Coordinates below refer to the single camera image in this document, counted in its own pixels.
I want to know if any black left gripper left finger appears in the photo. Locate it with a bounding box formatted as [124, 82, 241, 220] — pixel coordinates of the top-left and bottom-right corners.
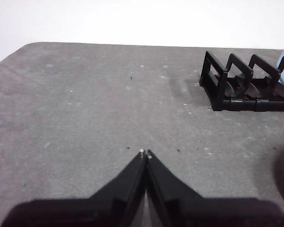
[1, 148, 147, 227]

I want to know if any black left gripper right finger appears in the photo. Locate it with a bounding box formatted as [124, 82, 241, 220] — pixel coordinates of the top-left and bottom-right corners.
[146, 148, 284, 227]

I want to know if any black plate rack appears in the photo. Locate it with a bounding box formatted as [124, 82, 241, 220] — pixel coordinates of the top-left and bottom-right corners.
[199, 50, 284, 112]

